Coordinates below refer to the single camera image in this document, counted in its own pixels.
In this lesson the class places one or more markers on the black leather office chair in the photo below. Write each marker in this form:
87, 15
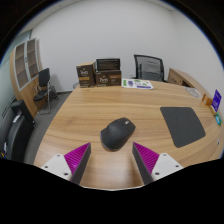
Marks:
18, 136

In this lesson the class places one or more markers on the black computer mouse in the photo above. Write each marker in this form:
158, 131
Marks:
116, 133

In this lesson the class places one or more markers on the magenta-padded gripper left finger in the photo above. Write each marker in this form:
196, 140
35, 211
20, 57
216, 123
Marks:
56, 165

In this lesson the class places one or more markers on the wooden side desk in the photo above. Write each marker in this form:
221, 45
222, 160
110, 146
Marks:
181, 78

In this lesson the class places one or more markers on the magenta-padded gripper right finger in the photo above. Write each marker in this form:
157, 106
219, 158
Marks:
165, 165

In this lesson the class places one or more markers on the wooden shelf unit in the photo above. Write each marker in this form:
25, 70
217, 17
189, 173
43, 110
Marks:
25, 86

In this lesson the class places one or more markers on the tall brown carton box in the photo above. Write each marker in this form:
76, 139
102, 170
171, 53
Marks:
85, 76

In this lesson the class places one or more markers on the small orange-brown box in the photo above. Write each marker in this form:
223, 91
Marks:
206, 100

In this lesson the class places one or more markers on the black carton box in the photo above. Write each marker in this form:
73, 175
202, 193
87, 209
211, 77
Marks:
108, 64

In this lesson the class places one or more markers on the dark grey mouse pad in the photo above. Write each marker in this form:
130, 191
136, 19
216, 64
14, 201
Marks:
182, 126

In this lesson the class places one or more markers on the black mesh office chair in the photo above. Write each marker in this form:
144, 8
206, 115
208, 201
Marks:
137, 66

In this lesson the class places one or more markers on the small black visitor chair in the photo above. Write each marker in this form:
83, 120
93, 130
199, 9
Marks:
43, 77

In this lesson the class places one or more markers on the grey backpack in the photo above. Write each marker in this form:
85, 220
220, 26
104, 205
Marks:
150, 71

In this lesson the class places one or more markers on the purple card sign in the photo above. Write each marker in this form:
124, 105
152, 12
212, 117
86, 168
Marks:
216, 100

